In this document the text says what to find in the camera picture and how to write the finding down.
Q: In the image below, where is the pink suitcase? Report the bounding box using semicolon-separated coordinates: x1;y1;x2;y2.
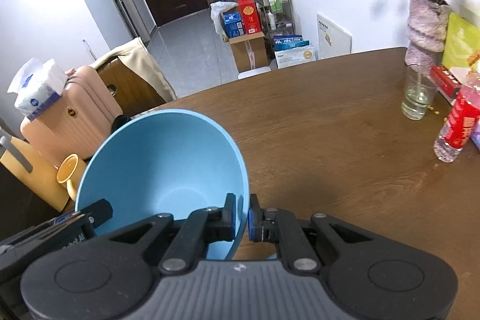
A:
20;66;123;166

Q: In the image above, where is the blue carton box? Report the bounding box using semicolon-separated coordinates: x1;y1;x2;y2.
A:
223;11;245;39

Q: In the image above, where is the green snack box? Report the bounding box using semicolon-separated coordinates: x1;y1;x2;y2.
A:
442;12;479;72

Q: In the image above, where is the tissue pack on suitcase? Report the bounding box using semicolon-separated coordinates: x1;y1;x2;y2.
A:
7;58;68;121

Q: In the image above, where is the yellow kettle grey handle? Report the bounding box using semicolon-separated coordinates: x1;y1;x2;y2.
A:
1;131;70;212

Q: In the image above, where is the pink flower vase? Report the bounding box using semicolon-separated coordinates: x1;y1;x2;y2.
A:
404;0;452;69

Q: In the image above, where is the red gift box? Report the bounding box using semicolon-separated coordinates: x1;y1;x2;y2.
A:
238;0;262;34

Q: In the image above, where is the wooden chair with cloth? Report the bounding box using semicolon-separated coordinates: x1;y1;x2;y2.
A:
90;37;177;117

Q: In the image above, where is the clear drinking glass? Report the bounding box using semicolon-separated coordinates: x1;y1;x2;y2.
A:
401;64;437;121

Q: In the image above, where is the brown cardboard box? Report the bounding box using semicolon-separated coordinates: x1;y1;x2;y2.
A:
229;32;269;73

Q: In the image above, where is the red small box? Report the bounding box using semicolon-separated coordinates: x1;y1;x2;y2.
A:
430;66;461;99

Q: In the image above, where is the white board leaning wall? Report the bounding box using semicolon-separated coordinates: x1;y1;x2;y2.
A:
316;13;352;59

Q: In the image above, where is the blue bowl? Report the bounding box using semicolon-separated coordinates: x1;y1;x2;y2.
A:
75;109;250;260

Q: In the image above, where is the red label water bottle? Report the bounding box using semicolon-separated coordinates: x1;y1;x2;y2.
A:
433;73;479;163

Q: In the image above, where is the white plastic bag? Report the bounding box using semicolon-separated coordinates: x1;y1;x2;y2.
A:
210;1;238;38

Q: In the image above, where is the yellow mug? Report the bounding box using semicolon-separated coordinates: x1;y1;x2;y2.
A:
56;154;87;201

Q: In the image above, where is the blue flat packages floor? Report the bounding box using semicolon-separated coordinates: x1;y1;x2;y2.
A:
273;35;316;69

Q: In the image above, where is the wire storage rack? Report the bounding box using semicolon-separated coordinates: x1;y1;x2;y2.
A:
256;0;295;40

